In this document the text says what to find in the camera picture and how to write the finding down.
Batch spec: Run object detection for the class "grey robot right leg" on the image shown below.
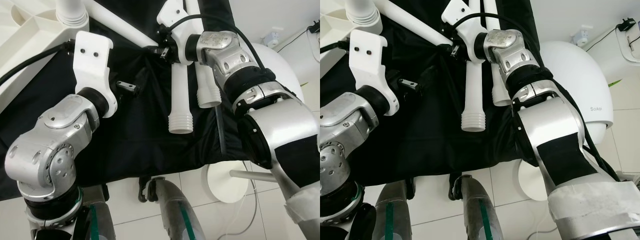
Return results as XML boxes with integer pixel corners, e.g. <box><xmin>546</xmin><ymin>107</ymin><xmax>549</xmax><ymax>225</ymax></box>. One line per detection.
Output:
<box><xmin>450</xmin><ymin>175</ymin><xmax>506</xmax><ymax>240</ymax></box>
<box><xmin>145</xmin><ymin>176</ymin><xmax>206</xmax><ymax>240</ymax></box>

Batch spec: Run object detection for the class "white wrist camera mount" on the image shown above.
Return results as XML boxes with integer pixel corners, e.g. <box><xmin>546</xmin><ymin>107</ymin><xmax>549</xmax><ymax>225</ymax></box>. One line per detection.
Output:
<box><xmin>156</xmin><ymin>0</ymin><xmax>202</xmax><ymax>67</ymax></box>
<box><xmin>348</xmin><ymin>29</ymin><xmax>401</xmax><ymax>117</ymax></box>
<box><xmin>441</xmin><ymin>0</ymin><xmax>488</xmax><ymax>63</ymax></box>
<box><xmin>73</xmin><ymin>31</ymin><xmax>119</xmax><ymax>119</ymax></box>

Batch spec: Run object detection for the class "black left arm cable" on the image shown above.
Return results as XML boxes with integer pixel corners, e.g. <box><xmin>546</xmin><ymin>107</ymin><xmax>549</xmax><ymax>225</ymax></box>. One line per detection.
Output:
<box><xmin>0</xmin><ymin>40</ymin><xmax>76</xmax><ymax>86</ymax></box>
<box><xmin>320</xmin><ymin>40</ymin><xmax>351</xmax><ymax>55</ymax></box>

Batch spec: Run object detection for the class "white wall socket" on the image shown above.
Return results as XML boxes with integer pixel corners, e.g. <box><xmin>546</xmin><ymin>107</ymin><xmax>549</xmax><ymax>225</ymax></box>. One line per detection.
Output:
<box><xmin>262</xmin><ymin>31</ymin><xmax>282</xmax><ymax>49</ymax></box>
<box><xmin>572</xmin><ymin>29</ymin><xmax>592</xmax><ymax>48</ymax></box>

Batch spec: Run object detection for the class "white plastic table top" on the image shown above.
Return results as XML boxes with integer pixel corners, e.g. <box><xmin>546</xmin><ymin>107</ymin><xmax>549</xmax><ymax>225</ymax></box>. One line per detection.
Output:
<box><xmin>320</xmin><ymin>0</ymin><xmax>363</xmax><ymax>68</ymax></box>
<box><xmin>0</xmin><ymin>0</ymin><xmax>86</xmax><ymax>101</ymax></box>

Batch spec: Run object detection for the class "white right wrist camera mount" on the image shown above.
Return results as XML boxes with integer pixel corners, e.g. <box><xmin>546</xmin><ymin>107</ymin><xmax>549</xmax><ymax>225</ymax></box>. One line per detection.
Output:
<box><xmin>441</xmin><ymin>0</ymin><xmax>488</xmax><ymax>63</ymax></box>
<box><xmin>156</xmin><ymin>0</ymin><xmax>202</xmax><ymax>67</ymax></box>

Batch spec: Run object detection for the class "white tapered plastic table leg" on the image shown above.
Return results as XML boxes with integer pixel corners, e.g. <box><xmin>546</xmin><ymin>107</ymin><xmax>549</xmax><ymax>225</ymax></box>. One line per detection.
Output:
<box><xmin>345</xmin><ymin>0</ymin><xmax>383</xmax><ymax>36</ymax></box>
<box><xmin>168</xmin><ymin>62</ymin><xmax>196</xmax><ymax>135</ymax></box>
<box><xmin>82</xmin><ymin>0</ymin><xmax>158</xmax><ymax>48</ymax></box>
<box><xmin>461</xmin><ymin>60</ymin><xmax>487</xmax><ymax>132</ymax></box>
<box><xmin>186</xmin><ymin>0</ymin><xmax>222</xmax><ymax>109</ymax></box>
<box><xmin>55</xmin><ymin>0</ymin><xmax>91</xmax><ymax>29</ymax></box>
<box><xmin>372</xmin><ymin>0</ymin><xmax>451</xmax><ymax>47</ymax></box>
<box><xmin>481</xmin><ymin>0</ymin><xmax>513</xmax><ymax>107</ymax></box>

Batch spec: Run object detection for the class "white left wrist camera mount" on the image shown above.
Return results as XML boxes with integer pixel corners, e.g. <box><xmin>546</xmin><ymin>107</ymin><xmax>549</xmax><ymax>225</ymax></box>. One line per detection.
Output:
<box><xmin>348</xmin><ymin>29</ymin><xmax>401</xmax><ymax>117</ymax></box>
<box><xmin>73</xmin><ymin>31</ymin><xmax>119</xmax><ymax>119</ymax></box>

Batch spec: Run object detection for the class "black table cloth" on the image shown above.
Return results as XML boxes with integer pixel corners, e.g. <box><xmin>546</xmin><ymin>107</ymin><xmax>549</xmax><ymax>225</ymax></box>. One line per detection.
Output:
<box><xmin>0</xmin><ymin>0</ymin><xmax>251</xmax><ymax>201</ymax></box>
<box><xmin>320</xmin><ymin>0</ymin><xmax>546</xmax><ymax>188</ymax></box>

